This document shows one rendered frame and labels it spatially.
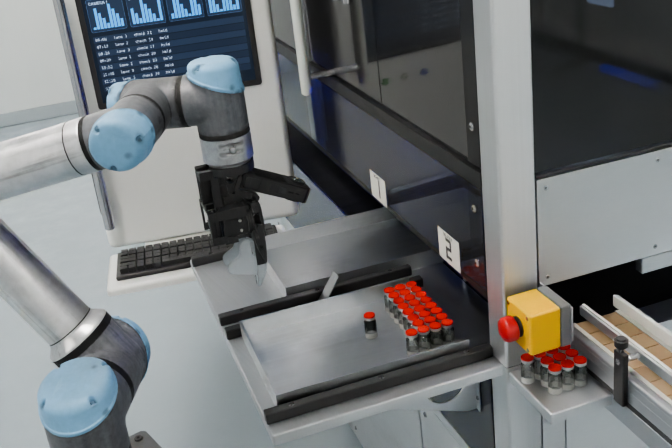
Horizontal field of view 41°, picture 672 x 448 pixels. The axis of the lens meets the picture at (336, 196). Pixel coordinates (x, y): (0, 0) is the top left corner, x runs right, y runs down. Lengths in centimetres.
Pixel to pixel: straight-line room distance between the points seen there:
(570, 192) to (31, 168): 80
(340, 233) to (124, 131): 97
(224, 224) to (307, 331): 41
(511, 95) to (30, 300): 80
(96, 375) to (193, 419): 166
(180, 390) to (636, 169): 208
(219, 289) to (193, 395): 132
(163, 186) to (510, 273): 111
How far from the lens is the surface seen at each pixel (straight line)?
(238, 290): 185
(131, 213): 232
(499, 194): 137
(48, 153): 122
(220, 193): 133
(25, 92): 685
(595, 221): 149
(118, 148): 116
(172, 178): 228
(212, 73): 126
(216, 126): 128
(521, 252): 143
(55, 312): 148
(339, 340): 163
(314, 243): 200
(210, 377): 323
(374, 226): 205
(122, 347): 150
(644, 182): 152
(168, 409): 312
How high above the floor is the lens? 173
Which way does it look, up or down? 22 degrees down
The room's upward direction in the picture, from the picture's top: 7 degrees counter-clockwise
